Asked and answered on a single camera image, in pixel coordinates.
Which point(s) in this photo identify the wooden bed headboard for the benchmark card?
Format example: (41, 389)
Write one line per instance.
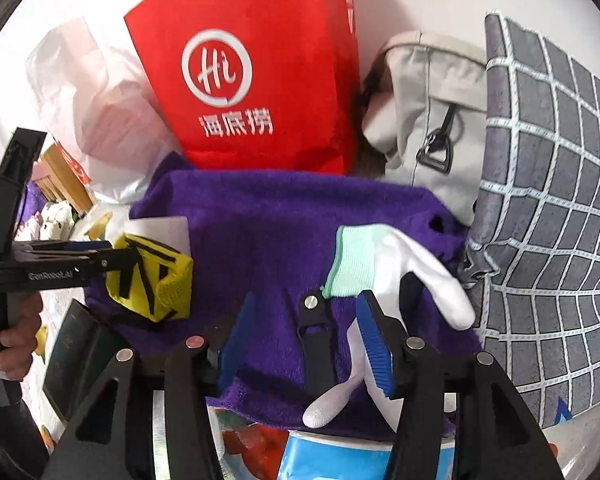
(60, 185)

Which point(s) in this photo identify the yellow mesh pouch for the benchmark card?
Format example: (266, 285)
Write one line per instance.
(170, 285)

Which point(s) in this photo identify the person's left hand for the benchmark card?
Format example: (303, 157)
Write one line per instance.
(22, 335)

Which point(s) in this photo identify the beige canvas bag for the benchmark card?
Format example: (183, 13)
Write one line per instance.
(420, 110)

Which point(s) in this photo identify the grey checked cushion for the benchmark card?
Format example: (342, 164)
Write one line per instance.
(555, 210)

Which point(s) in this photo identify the purple towel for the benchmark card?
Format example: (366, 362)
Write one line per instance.
(260, 220)

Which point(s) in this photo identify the white plastic bag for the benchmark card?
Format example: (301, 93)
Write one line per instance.
(95, 100)

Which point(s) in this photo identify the red paper bag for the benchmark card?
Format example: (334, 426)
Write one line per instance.
(260, 85)

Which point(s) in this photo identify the black clip with metal rivet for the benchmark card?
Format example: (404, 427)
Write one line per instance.
(317, 360)

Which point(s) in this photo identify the blue tissue pack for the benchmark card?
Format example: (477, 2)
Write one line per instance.
(330, 460)

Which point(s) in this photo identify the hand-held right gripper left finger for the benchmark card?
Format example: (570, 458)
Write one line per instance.
(235, 345)

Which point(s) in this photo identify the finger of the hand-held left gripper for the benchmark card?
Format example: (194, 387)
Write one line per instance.
(115, 262)
(87, 246)

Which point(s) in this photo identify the purple plush toy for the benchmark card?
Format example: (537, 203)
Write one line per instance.
(30, 200)

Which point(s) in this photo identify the dark tin box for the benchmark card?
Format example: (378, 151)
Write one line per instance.
(75, 350)

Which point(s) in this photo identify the white glove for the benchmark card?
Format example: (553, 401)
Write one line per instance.
(330, 405)
(380, 260)

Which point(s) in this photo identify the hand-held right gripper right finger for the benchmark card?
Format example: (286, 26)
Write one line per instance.
(375, 355)

